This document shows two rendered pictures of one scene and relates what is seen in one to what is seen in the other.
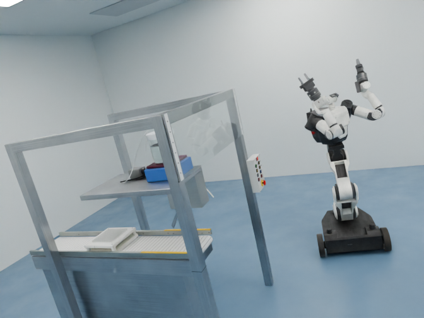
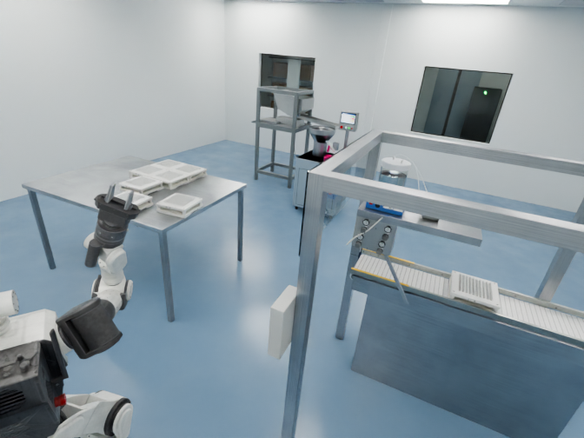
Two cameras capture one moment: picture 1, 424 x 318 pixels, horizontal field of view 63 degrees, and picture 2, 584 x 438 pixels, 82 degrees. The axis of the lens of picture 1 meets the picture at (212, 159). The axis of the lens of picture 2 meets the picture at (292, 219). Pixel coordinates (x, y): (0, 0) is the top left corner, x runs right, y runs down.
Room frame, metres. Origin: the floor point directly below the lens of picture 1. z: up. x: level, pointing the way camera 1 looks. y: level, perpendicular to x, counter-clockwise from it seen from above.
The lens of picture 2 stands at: (3.67, -0.38, 1.98)
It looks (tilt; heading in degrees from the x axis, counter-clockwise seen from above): 26 degrees down; 177
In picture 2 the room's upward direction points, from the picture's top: 5 degrees clockwise
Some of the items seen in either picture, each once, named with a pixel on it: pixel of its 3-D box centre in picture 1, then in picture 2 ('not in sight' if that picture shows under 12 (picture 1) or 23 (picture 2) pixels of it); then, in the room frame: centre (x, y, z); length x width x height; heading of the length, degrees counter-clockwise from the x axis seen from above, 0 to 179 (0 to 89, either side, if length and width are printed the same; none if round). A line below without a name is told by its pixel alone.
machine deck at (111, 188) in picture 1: (142, 183); (419, 214); (1.98, 0.43, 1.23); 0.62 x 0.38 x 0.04; 64
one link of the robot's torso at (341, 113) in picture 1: (328, 123); (9, 381); (3.02, -1.08, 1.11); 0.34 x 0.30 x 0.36; 120
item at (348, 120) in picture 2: not in sight; (346, 135); (-0.85, 0.52, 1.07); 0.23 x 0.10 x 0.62; 62
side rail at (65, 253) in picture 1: (100, 253); (467, 281); (2.03, 0.82, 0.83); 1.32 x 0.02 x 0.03; 64
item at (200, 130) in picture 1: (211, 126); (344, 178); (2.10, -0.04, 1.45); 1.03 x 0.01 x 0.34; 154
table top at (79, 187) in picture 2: not in sight; (142, 185); (0.83, -1.57, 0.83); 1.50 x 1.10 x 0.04; 65
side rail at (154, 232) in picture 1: (126, 233); (468, 307); (2.27, 0.70, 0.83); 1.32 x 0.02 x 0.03; 64
